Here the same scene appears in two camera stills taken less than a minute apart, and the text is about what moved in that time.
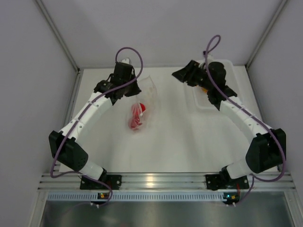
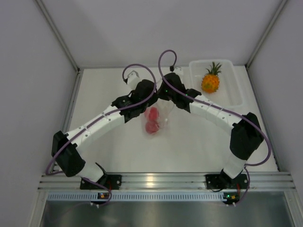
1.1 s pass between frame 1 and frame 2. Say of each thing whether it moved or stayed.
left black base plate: stayed
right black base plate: stayed
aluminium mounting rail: stayed
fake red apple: moved
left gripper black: moved
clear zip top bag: moved
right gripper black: moved
